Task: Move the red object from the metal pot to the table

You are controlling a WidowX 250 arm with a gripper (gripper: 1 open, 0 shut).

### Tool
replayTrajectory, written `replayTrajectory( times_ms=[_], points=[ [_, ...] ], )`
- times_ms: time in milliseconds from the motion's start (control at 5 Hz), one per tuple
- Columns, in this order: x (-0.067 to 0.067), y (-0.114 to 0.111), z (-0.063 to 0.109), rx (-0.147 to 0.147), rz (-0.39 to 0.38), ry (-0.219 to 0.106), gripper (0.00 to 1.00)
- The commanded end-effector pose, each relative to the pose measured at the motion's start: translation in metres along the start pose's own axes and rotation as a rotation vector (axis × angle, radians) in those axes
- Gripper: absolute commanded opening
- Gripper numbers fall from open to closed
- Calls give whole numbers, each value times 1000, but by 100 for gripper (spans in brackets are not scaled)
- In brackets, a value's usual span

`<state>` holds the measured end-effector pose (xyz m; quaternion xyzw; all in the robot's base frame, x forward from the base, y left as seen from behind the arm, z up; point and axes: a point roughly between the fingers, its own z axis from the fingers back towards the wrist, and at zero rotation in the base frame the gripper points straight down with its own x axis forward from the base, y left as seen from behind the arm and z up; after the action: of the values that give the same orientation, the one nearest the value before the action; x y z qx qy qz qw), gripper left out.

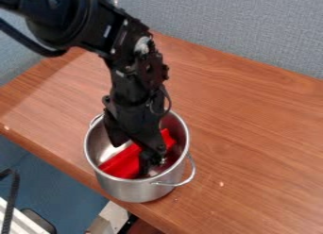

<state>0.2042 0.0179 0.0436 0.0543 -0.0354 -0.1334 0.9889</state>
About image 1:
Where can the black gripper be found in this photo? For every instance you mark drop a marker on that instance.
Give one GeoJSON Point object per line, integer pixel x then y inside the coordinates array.
{"type": "Point", "coordinates": [133, 116]}

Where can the metal pot with handles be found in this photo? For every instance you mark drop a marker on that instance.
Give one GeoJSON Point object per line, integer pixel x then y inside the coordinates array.
{"type": "Point", "coordinates": [174, 173]}

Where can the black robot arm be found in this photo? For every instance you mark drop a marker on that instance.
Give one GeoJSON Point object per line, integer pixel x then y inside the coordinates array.
{"type": "Point", "coordinates": [99, 27]}

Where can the white ribbed appliance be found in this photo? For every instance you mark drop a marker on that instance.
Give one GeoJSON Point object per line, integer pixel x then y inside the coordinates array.
{"type": "Point", "coordinates": [22, 225]}

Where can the white bracket under table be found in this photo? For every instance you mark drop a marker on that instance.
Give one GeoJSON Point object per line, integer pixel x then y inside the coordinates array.
{"type": "Point", "coordinates": [110, 220]}

